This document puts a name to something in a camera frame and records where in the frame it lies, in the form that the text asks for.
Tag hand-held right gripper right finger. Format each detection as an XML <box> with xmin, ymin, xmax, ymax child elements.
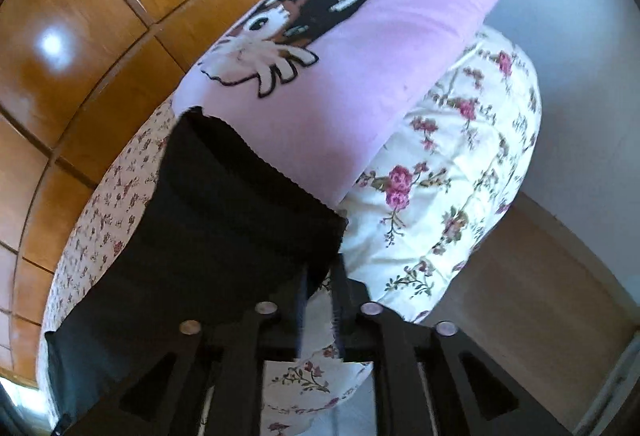
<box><xmin>327</xmin><ymin>256</ymin><xmax>571</xmax><ymax>436</ymax></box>

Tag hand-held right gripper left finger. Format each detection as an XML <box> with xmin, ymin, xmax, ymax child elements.
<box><xmin>52</xmin><ymin>266</ymin><xmax>311</xmax><ymax>436</ymax></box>

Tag black pants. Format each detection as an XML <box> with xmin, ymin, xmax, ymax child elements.
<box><xmin>44</xmin><ymin>109</ymin><xmax>349</xmax><ymax>422</ymax></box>

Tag floral bedspread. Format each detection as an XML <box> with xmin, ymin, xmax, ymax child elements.
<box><xmin>40</xmin><ymin>24</ymin><xmax>543</xmax><ymax>436</ymax></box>

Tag pink dog print pillow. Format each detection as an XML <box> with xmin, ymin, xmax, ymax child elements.
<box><xmin>171</xmin><ymin>0</ymin><xmax>502</xmax><ymax>206</ymax></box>

